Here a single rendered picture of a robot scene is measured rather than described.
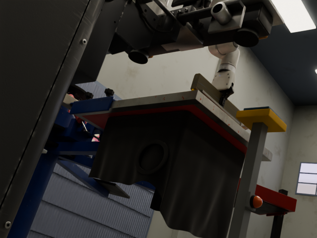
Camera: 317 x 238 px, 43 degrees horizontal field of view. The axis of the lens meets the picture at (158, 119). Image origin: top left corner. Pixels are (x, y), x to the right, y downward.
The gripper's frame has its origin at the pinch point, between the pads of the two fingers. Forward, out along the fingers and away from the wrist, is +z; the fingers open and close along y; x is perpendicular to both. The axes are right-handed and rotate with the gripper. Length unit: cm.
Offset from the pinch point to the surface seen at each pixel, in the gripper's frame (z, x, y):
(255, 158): 31.1, -13.3, 32.7
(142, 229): -1, 426, -461
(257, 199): 45, -13, 36
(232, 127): 14.4, -4.0, 13.5
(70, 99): 8, -30, -68
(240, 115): 17.3, -18.0, 26.4
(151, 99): 13.1, -28.8, -9.8
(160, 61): -326, 337, -461
